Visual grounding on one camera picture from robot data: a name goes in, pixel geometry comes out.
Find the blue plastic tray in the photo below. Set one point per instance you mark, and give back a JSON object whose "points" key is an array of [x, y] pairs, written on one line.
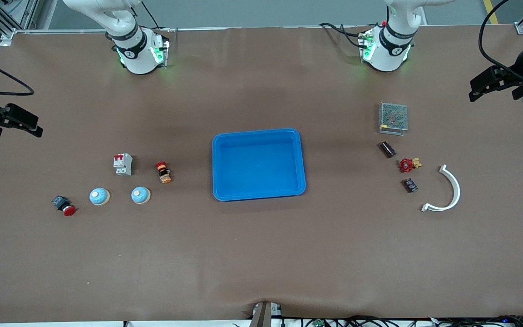
{"points": [[257, 165]]}

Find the small dark terminal block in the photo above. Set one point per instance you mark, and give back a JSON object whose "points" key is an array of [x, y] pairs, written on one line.
{"points": [[410, 185]]}

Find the orange red push button switch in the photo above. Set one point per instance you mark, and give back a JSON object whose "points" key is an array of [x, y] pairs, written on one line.
{"points": [[163, 173]]}

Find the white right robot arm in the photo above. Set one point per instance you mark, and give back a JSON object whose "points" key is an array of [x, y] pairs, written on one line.
{"points": [[136, 54]]}

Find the brass valve red handwheel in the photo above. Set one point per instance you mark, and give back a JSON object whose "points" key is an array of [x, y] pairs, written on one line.
{"points": [[406, 165]]}

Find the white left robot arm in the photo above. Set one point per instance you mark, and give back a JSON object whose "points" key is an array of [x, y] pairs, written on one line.
{"points": [[386, 52]]}

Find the blue dome bell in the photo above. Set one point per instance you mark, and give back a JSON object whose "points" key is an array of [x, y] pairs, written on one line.
{"points": [[99, 196], [140, 195]]}

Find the white curved plastic bracket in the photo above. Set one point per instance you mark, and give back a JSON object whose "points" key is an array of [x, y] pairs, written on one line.
{"points": [[457, 188]]}

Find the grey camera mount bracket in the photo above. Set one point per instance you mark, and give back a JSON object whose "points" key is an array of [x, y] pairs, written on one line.
{"points": [[263, 315]]}

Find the long brown electrolytic capacitor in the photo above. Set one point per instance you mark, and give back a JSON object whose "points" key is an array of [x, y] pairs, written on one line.
{"points": [[387, 150]]}

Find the red mushroom push button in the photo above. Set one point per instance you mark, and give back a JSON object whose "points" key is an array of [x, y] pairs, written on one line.
{"points": [[64, 205]]}

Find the perforated metal power supply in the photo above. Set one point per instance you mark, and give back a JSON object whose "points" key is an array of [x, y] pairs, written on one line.
{"points": [[393, 116]]}

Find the white circuit breaker red switch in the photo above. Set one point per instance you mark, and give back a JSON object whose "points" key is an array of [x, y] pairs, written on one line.
{"points": [[124, 164]]}

